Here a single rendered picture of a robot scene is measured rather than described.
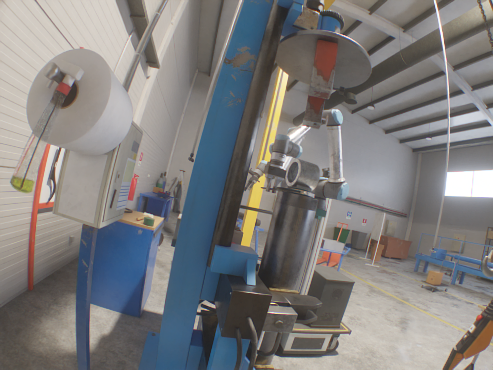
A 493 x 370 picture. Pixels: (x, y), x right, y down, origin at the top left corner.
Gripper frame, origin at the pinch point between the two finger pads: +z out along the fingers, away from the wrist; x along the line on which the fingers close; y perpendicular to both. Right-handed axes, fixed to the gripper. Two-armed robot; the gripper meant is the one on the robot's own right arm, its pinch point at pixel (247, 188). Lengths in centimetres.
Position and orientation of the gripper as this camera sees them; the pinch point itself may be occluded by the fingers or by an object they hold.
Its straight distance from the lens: 249.8
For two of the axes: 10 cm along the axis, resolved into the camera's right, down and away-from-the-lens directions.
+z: -5.5, 7.9, -2.7
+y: 7.7, 6.0, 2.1
